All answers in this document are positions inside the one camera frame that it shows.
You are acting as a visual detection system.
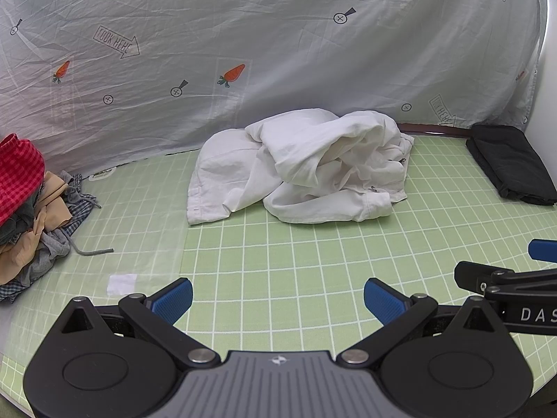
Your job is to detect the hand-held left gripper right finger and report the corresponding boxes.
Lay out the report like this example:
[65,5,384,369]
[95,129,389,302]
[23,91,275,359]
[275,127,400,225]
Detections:
[337,278,501,367]

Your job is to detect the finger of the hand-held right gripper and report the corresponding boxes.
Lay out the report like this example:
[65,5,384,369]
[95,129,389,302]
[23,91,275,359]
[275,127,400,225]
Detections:
[528,239,557,265]
[454,261,557,302]

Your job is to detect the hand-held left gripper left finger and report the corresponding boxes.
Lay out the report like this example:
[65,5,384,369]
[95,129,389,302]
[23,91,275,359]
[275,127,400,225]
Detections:
[58,278,222,369]

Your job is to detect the white pants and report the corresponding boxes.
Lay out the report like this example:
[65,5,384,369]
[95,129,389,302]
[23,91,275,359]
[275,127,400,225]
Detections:
[187,108,415,226]

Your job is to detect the large white tape patch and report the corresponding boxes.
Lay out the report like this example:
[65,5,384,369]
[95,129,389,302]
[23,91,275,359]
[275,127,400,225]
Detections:
[107,273,136,295]

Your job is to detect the black folded cloth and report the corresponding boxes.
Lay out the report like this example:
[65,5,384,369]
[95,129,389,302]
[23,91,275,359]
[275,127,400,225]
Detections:
[465,124,557,206]

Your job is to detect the green grid mat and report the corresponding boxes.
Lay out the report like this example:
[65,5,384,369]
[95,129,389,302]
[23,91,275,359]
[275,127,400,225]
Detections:
[0,133,557,418]

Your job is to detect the beige cloth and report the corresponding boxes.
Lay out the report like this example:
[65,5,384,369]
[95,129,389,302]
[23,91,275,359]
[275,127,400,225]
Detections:
[0,171,72,284]

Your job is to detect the dark green cloth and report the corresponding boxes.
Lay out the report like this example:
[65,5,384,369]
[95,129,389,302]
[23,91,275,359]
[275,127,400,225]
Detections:
[0,192,44,247]

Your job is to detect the red checked cloth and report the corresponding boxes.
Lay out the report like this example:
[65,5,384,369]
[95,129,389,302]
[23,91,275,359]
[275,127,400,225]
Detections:
[0,134,46,225]

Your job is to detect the grey carrot print sheet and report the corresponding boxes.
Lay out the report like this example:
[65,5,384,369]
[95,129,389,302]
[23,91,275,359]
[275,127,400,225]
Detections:
[0,0,549,184]

